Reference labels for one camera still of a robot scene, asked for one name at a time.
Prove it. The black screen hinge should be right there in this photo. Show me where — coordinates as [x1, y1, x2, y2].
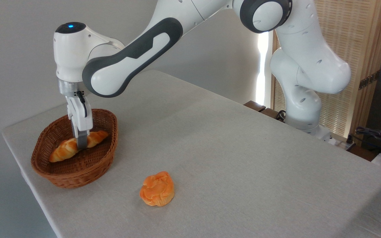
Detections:
[359, 70, 381, 90]

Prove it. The bamboo folding screen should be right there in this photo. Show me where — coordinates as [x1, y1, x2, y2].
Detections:
[272, 0, 381, 139]

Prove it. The long twisted bread loaf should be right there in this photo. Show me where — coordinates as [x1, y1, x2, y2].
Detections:
[49, 130, 109, 163]

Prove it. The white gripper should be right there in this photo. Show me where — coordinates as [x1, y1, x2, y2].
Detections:
[65, 95, 94, 151]

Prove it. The white power strip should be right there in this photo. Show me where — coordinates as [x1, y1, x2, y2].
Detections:
[323, 134, 356, 150]

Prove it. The round orange bread bun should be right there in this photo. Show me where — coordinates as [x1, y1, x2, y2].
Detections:
[140, 171, 175, 207]

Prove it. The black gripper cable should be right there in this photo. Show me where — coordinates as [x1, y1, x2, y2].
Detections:
[74, 91, 88, 118]

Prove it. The black cable bundle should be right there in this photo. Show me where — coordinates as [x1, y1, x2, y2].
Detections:
[346, 123, 381, 156]

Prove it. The dark wooden block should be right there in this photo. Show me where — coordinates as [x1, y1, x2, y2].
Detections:
[243, 100, 266, 113]
[260, 108, 286, 122]

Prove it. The beige tablecloth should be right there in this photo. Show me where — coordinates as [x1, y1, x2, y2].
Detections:
[1, 70, 381, 238]

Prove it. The brown wicker basket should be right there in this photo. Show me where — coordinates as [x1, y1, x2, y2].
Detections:
[31, 109, 118, 189]

